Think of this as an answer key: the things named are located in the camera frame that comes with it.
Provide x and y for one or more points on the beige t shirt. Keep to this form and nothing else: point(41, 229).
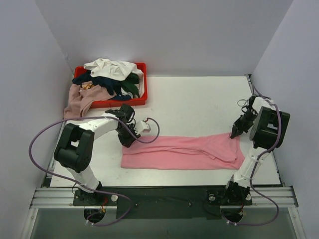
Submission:
point(81, 98)

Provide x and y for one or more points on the pink t shirt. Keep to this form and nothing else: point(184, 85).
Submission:
point(211, 152)

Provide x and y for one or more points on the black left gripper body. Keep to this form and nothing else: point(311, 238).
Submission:
point(127, 137)

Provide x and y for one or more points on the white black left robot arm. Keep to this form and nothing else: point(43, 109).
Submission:
point(75, 146)

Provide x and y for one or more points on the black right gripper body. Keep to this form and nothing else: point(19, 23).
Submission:
point(241, 123)

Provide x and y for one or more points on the navy blue t shirt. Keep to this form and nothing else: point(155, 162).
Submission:
point(113, 87)

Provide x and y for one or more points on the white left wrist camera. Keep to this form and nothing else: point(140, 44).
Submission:
point(142, 126)

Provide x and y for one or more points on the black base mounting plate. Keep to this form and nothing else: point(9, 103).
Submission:
point(166, 202)

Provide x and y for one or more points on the white t shirt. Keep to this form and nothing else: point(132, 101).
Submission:
point(116, 70)

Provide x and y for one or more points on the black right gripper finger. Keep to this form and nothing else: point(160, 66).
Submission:
point(234, 132)
point(238, 133)

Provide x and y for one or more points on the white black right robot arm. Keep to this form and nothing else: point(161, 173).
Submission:
point(267, 126)

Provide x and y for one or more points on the dark green t shirt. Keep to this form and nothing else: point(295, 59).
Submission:
point(130, 85)

